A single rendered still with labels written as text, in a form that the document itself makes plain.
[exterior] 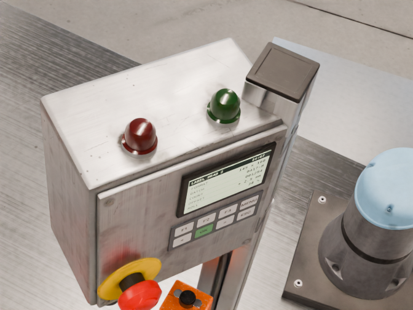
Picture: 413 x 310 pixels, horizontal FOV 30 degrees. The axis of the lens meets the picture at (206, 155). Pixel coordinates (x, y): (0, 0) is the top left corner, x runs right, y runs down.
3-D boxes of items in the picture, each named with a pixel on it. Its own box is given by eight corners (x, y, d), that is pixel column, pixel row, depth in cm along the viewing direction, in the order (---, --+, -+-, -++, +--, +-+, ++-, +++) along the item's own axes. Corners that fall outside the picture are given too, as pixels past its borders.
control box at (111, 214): (49, 226, 73) (36, 95, 57) (206, 166, 79) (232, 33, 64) (93, 316, 68) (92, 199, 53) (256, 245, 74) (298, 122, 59)
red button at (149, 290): (110, 277, 64) (125, 307, 62) (151, 259, 65) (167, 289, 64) (109, 297, 67) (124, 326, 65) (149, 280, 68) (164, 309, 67)
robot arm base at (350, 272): (311, 286, 121) (326, 256, 113) (324, 207, 130) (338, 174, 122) (406, 310, 120) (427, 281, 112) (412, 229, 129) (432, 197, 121)
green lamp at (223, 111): (200, 107, 59) (203, 87, 57) (229, 97, 59) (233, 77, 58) (216, 132, 57) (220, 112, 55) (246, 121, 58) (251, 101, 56)
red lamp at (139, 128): (115, 136, 56) (116, 117, 54) (147, 125, 57) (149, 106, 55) (131, 163, 55) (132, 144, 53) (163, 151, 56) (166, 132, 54)
